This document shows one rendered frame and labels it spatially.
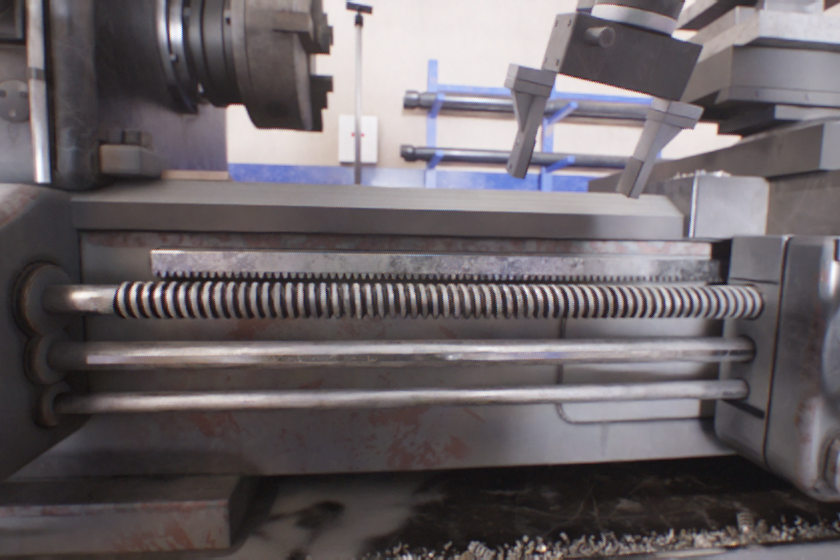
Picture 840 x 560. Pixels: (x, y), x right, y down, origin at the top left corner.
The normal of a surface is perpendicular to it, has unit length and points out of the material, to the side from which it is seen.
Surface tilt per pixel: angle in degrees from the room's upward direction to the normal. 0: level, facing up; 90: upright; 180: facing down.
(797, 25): 90
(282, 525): 0
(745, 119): 90
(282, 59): 115
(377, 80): 90
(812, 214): 90
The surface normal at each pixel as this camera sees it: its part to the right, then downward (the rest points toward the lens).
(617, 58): 0.11, 0.49
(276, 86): 0.07, 0.75
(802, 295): -0.99, -0.01
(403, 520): 0.02, -0.99
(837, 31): 0.07, 0.11
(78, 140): 0.69, 0.09
